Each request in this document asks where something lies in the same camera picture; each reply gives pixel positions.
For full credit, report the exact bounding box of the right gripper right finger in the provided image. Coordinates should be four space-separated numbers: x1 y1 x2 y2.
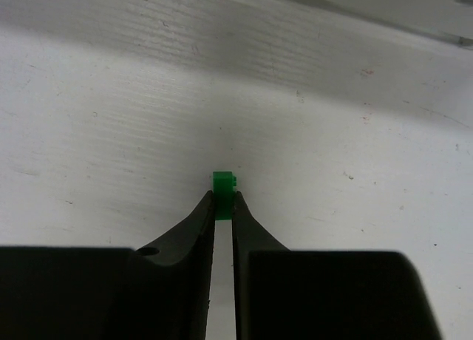
232 193 441 339

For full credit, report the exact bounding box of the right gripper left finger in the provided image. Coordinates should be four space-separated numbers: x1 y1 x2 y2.
1 192 215 339

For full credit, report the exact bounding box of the small green lego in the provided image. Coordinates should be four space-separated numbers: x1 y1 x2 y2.
212 171 237 221

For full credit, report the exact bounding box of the white double bin container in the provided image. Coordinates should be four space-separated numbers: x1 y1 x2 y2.
236 0 473 51

